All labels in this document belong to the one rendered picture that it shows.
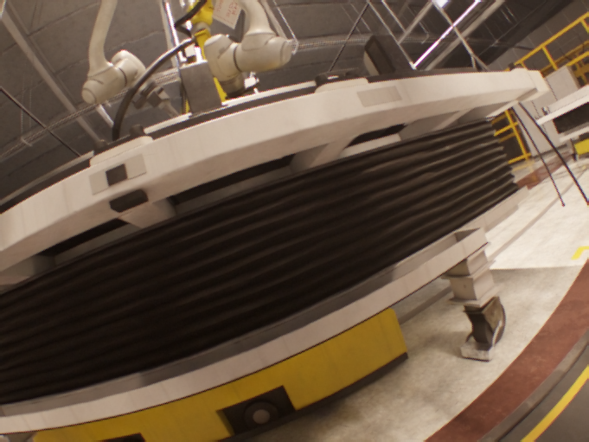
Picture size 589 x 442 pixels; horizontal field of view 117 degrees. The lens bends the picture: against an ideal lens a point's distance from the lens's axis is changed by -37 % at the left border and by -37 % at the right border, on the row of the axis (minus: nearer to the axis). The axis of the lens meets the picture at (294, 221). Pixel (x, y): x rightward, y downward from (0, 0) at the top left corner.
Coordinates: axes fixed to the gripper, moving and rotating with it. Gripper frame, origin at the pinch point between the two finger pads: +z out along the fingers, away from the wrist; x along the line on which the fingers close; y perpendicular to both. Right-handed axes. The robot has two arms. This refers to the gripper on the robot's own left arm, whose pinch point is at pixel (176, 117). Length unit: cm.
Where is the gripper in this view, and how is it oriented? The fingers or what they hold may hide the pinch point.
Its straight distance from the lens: 122.2
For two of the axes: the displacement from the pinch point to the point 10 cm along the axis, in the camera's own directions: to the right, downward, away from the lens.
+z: 6.4, 6.5, 4.2
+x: -1.5, -4.2, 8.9
